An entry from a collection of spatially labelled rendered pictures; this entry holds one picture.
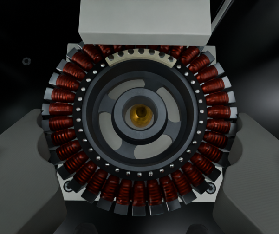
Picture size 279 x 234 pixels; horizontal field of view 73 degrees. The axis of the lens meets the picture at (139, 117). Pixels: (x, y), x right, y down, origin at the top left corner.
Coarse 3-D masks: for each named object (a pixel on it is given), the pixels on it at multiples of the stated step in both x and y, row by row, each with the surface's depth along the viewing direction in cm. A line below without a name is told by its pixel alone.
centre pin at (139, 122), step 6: (132, 108) 16; (138, 108) 15; (144, 108) 15; (132, 114) 15; (138, 114) 15; (144, 114) 15; (150, 114) 16; (132, 120) 16; (138, 120) 15; (144, 120) 15; (150, 120) 16; (138, 126) 17; (144, 126) 17
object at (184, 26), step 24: (96, 0) 9; (120, 0) 9; (144, 0) 9; (168, 0) 9; (192, 0) 9; (96, 24) 8; (120, 24) 8; (144, 24) 8; (168, 24) 8; (192, 24) 8
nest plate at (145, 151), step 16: (208, 48) 19; (112, 96) 18; (128, 112) 18; (176, 112) 18; (112, 128) 18; (144, 128) 18; (112, 144) 17; (160, 144) 17; (64, 192) 17; (80, 192) 17; (208, 192) 17
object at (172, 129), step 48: (96, 48) 11; (144, 48) 11; (192, 48) 11; (48, 96) 11; (96, 96) 12; (144, 96) 12; (192, 96) 11; (48, 144) 10; (96, 144) 10; (144, 144) 12; (192, 144) 10; (96, 192) 10; (144, 192) 10; (192, 192) 10
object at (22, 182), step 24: (24, 120) 10; (0, 144) 8; (24, 144) 8; (0, 168) 7; (24, 168) 7; (48, 168) 7; (0, 192) 6; (24, 192) 6; (48, 192) 6; (0, 216) 5; (24, 216) 5; (48, 216) 6
